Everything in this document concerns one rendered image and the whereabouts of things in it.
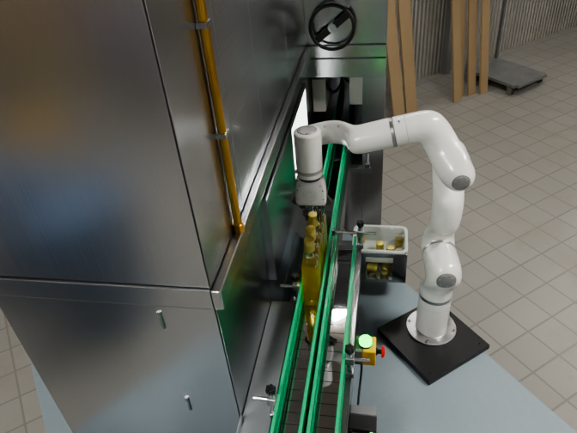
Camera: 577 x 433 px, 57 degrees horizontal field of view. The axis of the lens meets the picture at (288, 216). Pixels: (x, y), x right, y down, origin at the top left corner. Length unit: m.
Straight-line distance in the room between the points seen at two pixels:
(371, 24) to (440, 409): 1.64
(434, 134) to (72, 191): 0.99
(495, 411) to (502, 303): 1.50
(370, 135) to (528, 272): 2.30
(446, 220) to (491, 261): 1.97
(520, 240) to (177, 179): 3.16
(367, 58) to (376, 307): 1.15
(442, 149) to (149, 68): 0.94
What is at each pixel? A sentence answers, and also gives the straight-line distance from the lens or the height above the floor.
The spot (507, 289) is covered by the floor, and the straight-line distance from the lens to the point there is 3.56.
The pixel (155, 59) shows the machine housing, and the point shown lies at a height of 2.11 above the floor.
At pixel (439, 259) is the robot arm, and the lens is 1.86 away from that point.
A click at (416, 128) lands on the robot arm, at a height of 1.67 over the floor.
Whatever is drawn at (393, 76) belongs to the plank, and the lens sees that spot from 5.24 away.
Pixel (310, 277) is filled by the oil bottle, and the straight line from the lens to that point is 1.78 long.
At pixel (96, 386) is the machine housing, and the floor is 1.14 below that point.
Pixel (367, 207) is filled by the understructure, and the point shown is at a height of 0.64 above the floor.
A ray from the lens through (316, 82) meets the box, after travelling 2.80.
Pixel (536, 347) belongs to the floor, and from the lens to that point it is 3.29.
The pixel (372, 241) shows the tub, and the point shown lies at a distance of 2.31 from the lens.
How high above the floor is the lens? 2.41
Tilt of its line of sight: 37 degrees down
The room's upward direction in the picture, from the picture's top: 6 degrees counter-clockwise
